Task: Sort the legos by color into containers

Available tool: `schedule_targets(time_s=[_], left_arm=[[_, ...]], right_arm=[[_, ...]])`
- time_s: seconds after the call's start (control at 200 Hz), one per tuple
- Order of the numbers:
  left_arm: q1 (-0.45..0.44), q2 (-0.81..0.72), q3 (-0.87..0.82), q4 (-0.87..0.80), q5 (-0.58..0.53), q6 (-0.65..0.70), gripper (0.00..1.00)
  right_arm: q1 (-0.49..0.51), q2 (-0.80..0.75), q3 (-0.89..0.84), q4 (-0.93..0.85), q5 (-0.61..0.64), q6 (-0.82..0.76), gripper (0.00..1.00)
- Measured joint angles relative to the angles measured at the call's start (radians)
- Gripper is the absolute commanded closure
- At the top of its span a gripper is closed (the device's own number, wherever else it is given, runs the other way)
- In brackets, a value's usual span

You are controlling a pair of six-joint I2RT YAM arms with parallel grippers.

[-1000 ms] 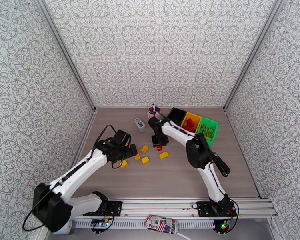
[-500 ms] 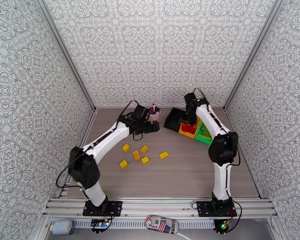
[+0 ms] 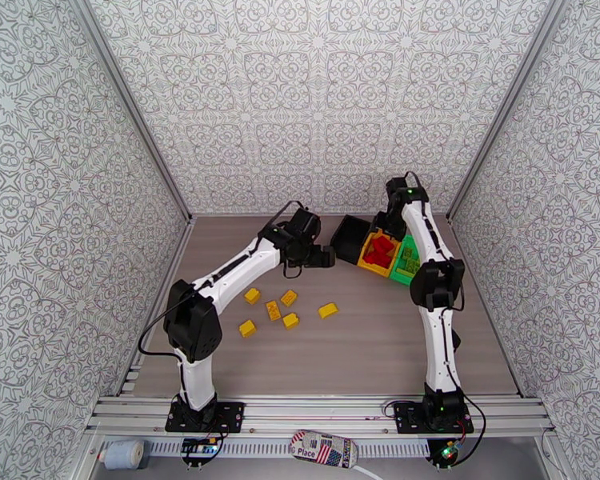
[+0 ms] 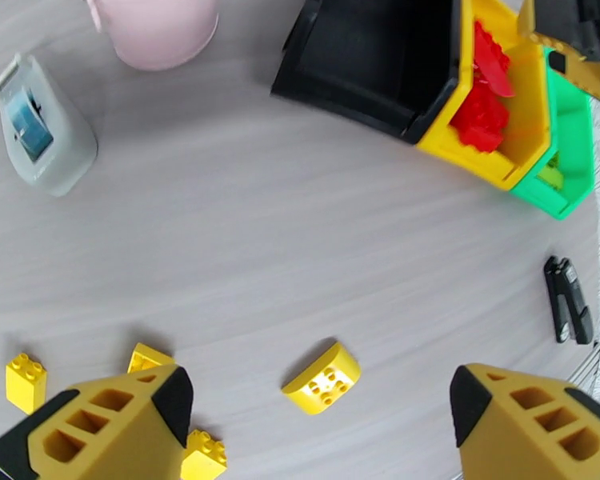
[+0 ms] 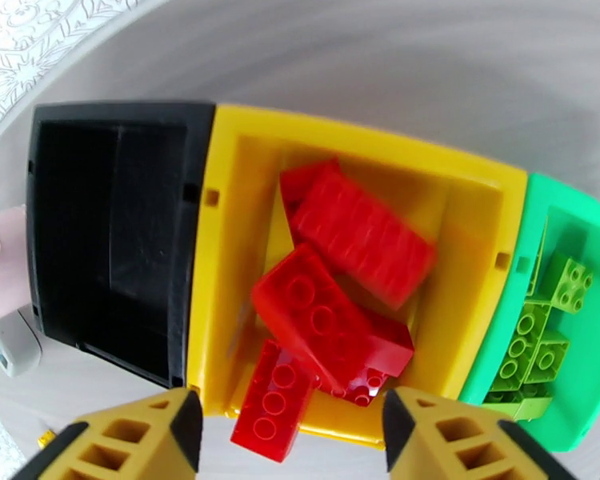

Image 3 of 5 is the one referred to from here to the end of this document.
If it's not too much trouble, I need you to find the small circuit board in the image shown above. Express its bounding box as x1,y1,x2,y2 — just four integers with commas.
180,437,219,458

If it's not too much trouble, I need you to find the white paper roll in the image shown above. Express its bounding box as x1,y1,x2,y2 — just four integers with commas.
98,439,146,471

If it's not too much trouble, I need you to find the yellow plastic bin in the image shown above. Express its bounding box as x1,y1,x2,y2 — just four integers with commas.
357,228,403,278

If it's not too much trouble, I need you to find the black plastic bin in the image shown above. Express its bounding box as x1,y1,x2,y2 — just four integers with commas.
329,215,373,266

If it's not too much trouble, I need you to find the white slotted cable tray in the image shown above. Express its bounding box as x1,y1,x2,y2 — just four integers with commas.
142,439,431,458

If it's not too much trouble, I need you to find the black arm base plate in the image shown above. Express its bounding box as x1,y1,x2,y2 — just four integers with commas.
165,401,246,434
394,401,475,436

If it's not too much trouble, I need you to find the aluminium frame post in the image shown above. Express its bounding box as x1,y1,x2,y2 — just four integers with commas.
446,0,567,224
65,0,195,224

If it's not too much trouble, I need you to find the green plastic bin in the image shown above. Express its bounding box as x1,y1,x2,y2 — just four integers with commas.
389,234,423,288

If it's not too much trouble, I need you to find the black base cable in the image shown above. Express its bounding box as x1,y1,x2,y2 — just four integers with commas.
454,392,488,467
182,422,230,468

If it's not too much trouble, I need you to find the aluminium frame rail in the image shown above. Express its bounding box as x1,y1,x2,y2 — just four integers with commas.
83,394,555,441

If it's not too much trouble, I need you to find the flag print pencil case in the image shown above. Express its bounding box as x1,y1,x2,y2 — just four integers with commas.
289,429,360,470

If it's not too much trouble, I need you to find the aluminium side rail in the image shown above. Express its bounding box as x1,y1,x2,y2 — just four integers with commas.
115,217,197,398

